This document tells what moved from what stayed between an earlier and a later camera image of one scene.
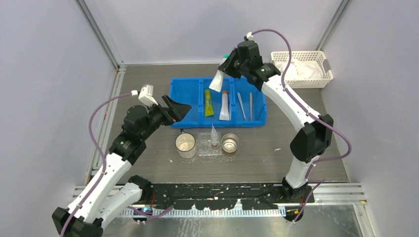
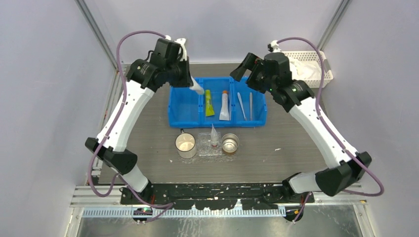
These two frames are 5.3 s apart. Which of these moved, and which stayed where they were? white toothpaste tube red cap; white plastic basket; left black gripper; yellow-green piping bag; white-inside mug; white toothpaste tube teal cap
Moved: left black gripper; white toothpaste tube teal cap
Stayed: white toothpaste tube red cap; yellow-green piping bag; white-inside mug; white plastic basket
